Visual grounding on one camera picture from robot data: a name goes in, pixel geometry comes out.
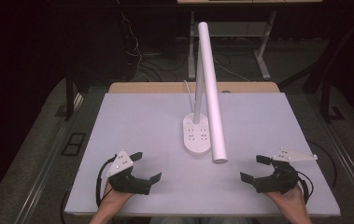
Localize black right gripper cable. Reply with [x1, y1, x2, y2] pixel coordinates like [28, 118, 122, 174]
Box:
[295, 170, 315, 205]

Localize white desk lamp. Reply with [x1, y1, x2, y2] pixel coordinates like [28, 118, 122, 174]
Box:
[182, 21, 229, 165]

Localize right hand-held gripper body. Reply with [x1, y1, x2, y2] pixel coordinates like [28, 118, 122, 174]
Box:
[253, 147, 319, 195]

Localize desk with metal legs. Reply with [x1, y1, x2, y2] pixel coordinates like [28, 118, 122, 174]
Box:
[176, 0, 324, 81]

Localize aluminium floor rail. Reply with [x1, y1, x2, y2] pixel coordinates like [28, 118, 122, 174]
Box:
[13, 92, 85, 224]
[317, 117, 354, 213]

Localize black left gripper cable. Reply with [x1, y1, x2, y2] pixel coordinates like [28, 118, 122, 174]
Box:
[94, 154, 119, 208]

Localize white lamp cable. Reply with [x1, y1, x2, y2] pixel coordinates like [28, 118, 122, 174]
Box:
[183, 79, 196, 114]

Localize person's left hand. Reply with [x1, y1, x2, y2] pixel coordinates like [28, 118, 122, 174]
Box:
[101, 181, 135, 209]

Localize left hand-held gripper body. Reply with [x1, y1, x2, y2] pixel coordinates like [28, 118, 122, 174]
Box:
[106, 149, 152, 196]

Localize person's right hand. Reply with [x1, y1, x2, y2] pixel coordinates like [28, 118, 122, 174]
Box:
[264, 184, 307, 216]

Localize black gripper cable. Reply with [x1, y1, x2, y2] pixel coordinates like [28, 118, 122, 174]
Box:
[94, 154, 119, 208]
[295, 170, 315, 205]

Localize white floor cables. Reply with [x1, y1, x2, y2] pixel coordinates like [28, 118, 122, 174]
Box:
[114, 0, 166, 82]

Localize black metal stand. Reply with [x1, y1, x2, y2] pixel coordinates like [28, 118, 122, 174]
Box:
[64, 69, 89, 122]
[277, 14, 354, 123]

